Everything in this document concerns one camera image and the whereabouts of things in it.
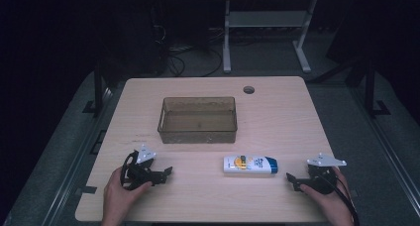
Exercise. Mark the clear brown plastic bin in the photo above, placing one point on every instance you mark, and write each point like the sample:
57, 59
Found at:
198, 122

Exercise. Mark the person's right hand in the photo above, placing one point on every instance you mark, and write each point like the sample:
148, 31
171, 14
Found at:
335, 207

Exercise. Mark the black metal stand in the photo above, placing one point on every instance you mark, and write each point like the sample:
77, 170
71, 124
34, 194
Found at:
98, 90
370, 90

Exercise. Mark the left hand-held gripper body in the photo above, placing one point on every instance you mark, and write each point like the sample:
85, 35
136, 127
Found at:
133, 171

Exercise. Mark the person's left hand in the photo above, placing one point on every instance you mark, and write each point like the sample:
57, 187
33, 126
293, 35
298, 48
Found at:
117, 203

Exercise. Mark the white metal desk frame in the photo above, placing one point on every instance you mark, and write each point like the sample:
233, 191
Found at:
264, 19

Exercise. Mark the white bottle with blue cap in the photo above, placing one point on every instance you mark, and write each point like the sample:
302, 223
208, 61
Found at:
251, 165

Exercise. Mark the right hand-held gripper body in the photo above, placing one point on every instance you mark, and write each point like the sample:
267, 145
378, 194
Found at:
322, 181

